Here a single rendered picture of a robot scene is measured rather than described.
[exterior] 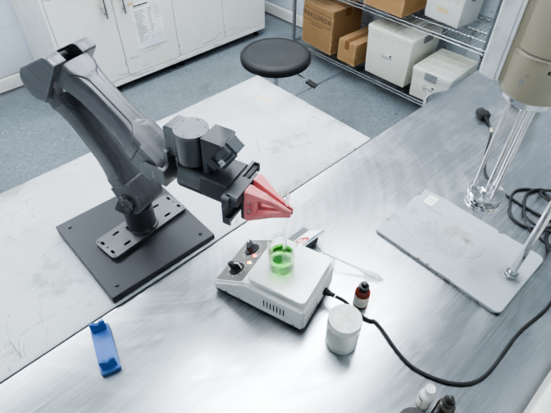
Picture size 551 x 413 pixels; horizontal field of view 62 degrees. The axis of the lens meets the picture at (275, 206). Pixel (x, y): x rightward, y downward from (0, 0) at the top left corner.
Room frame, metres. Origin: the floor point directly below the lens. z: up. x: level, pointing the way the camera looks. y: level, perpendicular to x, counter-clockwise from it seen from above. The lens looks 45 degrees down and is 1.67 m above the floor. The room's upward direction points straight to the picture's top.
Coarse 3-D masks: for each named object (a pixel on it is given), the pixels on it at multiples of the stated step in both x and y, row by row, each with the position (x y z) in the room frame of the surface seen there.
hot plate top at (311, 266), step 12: (300, 252) 0.55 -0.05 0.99; (312, 252) 0.55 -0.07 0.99; (264, 264) 0.52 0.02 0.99; (300, 264) 0.52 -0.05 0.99; (312, 264) 0.52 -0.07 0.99; (324, 264) 0.52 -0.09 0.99; (252, 276) 0.50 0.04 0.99; (264, 276) 0.50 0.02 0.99; (288, 276) 0.50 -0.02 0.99; (300, 276) 0.50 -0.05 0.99; (312, 276) 0.50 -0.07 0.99; (276, 288) 0.47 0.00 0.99; (288, 288) 0.47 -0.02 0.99; (300, 288) 0.47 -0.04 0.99; (312, 288) 0.47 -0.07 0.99; (288, 300) 0.45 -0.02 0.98; (300, 300) 0.44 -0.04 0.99
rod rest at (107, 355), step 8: (96, 328) 0.43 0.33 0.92; (104, 328) 0.43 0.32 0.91; (96, 336) 0.42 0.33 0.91; (104, 336) 0.42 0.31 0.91; (96, 344) 0.40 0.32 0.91; (104, 344) 0.40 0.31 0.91; (112, 344) 0.40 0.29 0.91; (96, 352) 0.39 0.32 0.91; (104, 352) 0.39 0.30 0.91; (112, 352) 0.39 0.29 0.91; (104, 360) 0.36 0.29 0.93; (112, 360) 0.36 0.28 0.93; (104, 368) 0.35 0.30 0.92; (112, 368) 0.36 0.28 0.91; (120, 368) 0.36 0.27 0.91; (104, 376) 0.35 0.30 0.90
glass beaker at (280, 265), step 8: (272, 232) 0.54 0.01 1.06; (280, 232) 0.54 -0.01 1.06; (272, 240) 0.53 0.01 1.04; (280, 240) 0.54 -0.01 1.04; (288, 240) 0.54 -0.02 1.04; (296, 240) 0.53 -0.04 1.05; (296, 248) 0.51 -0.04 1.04; (272, 256) 0.50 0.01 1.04; (280, 256) 0.49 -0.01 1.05; (288, 256) 0.49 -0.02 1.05; (272, 264) 0.50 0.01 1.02; (280, 264) 0.49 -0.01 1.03; (288, 264) 0.49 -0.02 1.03; (272, 272) 0.50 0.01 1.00; (280, 272) 0.49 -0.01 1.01; (288, 272) 0.49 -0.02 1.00
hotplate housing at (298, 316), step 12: (264, 252) 0.57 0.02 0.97; (324, 276) 0.51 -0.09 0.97; (228, 288) 0.51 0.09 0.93; (240, 288) 0.49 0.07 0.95; (252, 288) 0.48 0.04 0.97; (264, 288) 0.48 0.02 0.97; (324, 288) 0.50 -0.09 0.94; (240, 300) 0.50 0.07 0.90; (252, 300) 0.48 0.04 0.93; (264, 300) 0.47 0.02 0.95; (276, 300) 0.46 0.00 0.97; (312, 300) 0.46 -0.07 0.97; (276, 312) 0.45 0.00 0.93; (288, 312) 0.44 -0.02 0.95; (300, 312) 0.43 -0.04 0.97; (312, 312) 0.46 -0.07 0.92; (300, 324) 0.43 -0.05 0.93
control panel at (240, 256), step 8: (256, 240) 0.62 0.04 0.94; (264, 240) 0.61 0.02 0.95; (264, 248) 0.58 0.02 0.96; (240, 256) 0.58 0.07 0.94; (248, 256) 0.57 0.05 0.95; (256, 256) 0.56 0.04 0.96; (248, 264) 0.54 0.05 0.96; (224, 272) 0.54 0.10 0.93; (240, 272) 0.53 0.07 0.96; (240, 280) 0.50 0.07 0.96
